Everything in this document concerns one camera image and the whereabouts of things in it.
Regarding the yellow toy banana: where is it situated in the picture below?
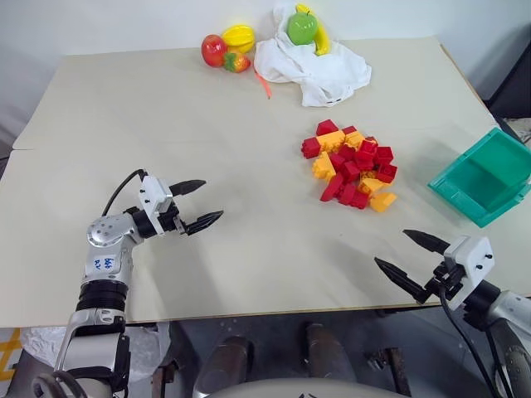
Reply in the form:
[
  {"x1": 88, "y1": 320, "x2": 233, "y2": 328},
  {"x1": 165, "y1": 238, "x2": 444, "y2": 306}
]
[{"x1": 295, "y1": 2, "x2": 334, "y2": 57}]

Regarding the white plastic bag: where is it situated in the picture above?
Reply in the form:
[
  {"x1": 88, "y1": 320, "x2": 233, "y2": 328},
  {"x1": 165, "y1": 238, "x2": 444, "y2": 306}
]
[{"x1": 19, "y1": 322, "x2": 172, "y2": 385}]

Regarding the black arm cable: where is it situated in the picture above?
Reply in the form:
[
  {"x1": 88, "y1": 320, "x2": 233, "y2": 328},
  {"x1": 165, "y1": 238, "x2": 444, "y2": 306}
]
[
  {"x1": 438, "y1": 285, "x2": 505, "y2": 398},
  {"x1": 100, "y1": 168, "x2": 147, "y2": 217}
]

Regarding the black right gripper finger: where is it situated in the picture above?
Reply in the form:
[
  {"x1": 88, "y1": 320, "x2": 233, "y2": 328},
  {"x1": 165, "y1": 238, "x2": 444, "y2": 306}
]
[
  {"x1": 402, "y1": 228, "x2": 451, "y2": 255},
  {"x1": 373, "y1": 256, "x2": 433, "y2": 306}
]

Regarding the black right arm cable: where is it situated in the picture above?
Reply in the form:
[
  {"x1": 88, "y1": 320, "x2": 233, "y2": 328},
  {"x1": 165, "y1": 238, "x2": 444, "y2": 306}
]
[{"x1": 438, "y1": 285, "x2": 505, "y2": 398}]

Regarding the red toy strawberry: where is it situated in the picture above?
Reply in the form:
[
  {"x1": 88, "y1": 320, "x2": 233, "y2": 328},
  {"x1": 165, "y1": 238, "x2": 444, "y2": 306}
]
[{"x1": 223, "y1": 51, "x2": 252, "y2": 74}]

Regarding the dark background furniture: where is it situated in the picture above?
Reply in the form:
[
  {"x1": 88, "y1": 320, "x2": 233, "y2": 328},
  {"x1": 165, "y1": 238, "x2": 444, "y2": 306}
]
[{"x1": 482, "y1": 19, "x2": 531, "y2": 122}]

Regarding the dark rounded shape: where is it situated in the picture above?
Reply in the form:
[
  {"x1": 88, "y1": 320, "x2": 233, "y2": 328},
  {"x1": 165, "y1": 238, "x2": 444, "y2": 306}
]
[
  {"x1": 193, "y1": 334, "x2": 255, "y2": 396},
  {"x1": 304, "y1": 322, "x2": 358, "y2": 383}
]

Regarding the teal plastic bin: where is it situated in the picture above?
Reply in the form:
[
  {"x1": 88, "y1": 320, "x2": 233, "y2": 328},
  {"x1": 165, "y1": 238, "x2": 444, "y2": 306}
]
[{"x1": 426, "y1": 126, "x2": 531, "y2": 230}]

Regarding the orange toy chili pepper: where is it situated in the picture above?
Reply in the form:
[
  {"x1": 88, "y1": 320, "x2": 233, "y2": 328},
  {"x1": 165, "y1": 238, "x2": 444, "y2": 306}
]
[{"x1": 253, "y1": 70, "x2": 275, "y2": 100}]

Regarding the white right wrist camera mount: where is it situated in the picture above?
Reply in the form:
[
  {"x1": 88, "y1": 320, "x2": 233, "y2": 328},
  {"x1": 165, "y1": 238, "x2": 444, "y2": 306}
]
[{"x1": 442, "y1": 235, "x2": 495, "y2": 312}]

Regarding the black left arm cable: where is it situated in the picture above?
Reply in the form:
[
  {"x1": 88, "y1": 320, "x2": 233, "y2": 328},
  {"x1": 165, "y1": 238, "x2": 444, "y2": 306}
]
[{"x1": 100, "y1": 168, "x2": 147, "y2": 217}]

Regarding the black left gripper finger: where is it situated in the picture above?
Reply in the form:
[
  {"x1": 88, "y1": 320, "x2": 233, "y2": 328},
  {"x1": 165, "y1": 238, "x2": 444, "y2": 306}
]
[
  {"x1": 170, "y1": 179, "x2": 207, "y2": 197},
  {"x1": 182, "y1": 210, "x2": 226, "y2": 237}
]

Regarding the yellow toy starfruit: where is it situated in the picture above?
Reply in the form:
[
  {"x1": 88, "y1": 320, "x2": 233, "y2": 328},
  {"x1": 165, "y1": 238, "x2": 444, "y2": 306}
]
[{"x1": 220, "y1": 24, "x2": 256, "y2": 55}]

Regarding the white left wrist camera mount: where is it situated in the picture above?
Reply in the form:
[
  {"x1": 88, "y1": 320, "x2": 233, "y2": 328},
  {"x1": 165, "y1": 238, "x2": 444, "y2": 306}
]
[{"x1": 138, "y1": 175, "x2": 175, "y2": 238}]

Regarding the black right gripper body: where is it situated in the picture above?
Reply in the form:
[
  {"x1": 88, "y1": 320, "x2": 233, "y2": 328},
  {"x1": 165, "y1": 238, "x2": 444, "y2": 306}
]
[{"x1": 422, "y1": 259, "x2": 466, "y2": 300}]

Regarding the white crumpled cloth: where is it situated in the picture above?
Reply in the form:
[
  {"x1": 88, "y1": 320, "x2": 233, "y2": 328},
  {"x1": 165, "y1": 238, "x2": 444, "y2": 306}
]
[{"x1": 253, "y1": 0, "x2": 373, "y2": 109}]

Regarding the rusty metal bracket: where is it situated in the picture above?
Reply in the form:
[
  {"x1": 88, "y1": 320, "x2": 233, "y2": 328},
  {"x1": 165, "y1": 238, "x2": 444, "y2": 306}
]
[{"x1": 363, "y1": 347, "x2": 412, "y2": 398}]

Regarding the red toy apple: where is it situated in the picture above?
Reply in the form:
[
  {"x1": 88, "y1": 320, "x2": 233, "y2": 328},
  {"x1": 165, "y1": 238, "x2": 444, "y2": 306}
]
[{"x1": 201, "y1": 34, "x2": 230, "y2": 69}]

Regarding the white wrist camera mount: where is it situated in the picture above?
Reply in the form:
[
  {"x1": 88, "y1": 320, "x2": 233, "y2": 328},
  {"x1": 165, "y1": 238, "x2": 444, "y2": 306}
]
[
  {"x1": 442, "y1": 235, "x2": 495, "y2": 312},
  {"x1": 138, "y1": 175, "x2": 175, "y2": 238}
]

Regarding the green toy apple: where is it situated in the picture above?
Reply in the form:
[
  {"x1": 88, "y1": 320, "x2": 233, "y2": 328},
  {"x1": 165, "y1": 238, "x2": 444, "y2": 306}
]
[{"x1": 286, "y1": 11, "x2": 320, "y2": 46}]

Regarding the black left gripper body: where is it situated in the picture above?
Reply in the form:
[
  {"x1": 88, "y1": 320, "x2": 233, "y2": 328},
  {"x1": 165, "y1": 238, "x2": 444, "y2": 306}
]
[{"x1": 157, "y1": 204, "x2": 188, "y2": 235}]

